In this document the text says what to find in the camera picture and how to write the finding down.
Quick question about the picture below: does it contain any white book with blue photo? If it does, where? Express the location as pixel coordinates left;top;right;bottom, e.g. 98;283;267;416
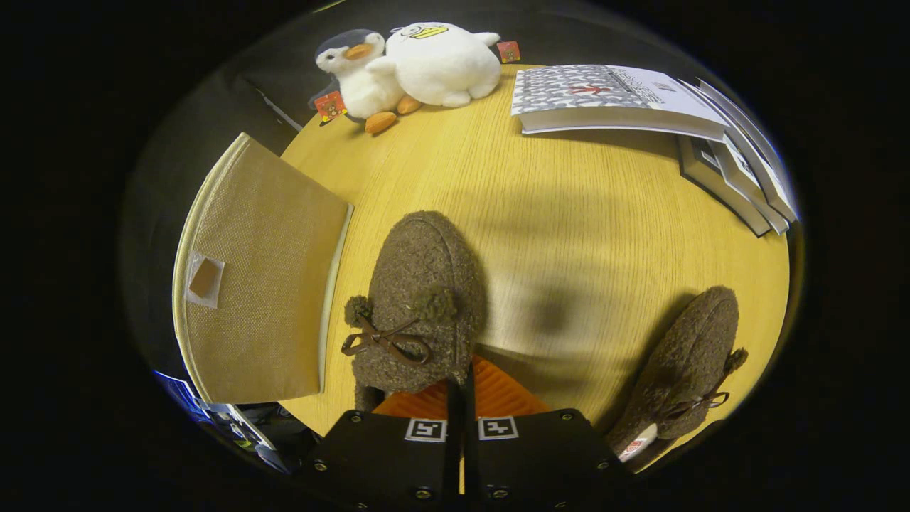
704;135;790;235

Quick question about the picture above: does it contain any grey patterned book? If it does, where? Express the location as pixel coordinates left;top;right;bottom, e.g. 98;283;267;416
510;64;731;143

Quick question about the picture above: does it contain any penguin plush toy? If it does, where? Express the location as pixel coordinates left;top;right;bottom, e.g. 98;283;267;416
309;28;424;136

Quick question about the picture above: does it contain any beige fabric storage box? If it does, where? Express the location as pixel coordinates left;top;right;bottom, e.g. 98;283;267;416
173;132;354;405

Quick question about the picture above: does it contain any blue printed sheet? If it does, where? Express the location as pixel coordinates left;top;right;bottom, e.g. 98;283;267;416
153;370;214;422

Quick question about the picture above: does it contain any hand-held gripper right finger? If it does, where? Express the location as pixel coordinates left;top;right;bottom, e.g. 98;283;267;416
466;356;637;512

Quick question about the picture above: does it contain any dark grey book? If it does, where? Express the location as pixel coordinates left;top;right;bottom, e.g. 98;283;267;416
677;135;772;238

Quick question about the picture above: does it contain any brown fuzzy shoe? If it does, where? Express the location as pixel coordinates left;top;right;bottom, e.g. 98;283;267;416
341;210;489;413
604;286;749;463

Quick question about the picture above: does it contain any white duck plush toy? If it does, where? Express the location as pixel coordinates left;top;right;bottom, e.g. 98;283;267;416
366;21;522;109

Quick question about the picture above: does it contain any white book with dark photo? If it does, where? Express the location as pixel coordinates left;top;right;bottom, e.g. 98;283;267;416
693;77;801;223

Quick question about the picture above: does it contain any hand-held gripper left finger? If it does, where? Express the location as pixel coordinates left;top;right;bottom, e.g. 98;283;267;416
302;380;459;512

